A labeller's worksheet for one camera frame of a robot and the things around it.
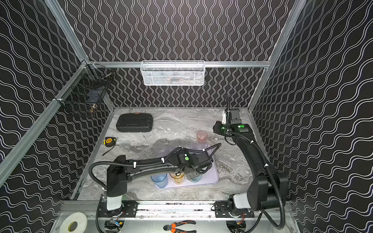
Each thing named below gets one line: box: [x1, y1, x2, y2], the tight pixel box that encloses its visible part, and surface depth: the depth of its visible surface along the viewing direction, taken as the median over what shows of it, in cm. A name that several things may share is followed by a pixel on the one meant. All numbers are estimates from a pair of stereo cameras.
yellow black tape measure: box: [101, 136, 117, 156], surface depth 99 cm
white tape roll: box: [59, 212, 88, 233], surface depth 72 cm
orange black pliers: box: [163, 219, 197, 233], surface depth 70 cm
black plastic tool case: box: [116, 112, 154, 133], surface depth 105 cm
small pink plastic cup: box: [196, 130, 208, 144], surface depth 100 cm
